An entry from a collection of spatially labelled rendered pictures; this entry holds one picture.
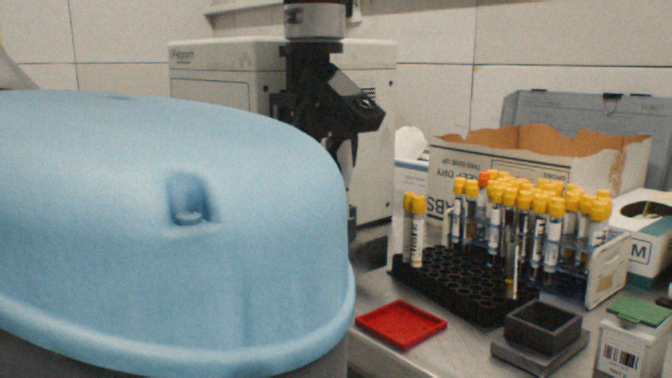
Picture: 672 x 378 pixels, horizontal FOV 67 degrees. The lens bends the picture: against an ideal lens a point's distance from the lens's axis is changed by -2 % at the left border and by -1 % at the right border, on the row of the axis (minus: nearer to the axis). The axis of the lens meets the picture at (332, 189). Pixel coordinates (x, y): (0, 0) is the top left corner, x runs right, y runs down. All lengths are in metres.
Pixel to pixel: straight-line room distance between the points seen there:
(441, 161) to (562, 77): 0.37
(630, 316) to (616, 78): 0.65
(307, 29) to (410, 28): 0.74
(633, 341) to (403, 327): 0.21
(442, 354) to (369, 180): 0.40
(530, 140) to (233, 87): 0.60
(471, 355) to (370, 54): 0.48
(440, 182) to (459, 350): 0.38
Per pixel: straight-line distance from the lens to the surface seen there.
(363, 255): 0.61
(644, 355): 0.49
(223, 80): 0.76
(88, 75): 1.97
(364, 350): 0.54
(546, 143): 1.06
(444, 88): 1.26
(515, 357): 0.51
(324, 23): 0.62
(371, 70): 0.82
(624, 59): 1.07
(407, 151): 1.15
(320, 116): 0.62
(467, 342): 0.54
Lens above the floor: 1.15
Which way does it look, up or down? 14 degrees down
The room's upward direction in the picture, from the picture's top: straight up
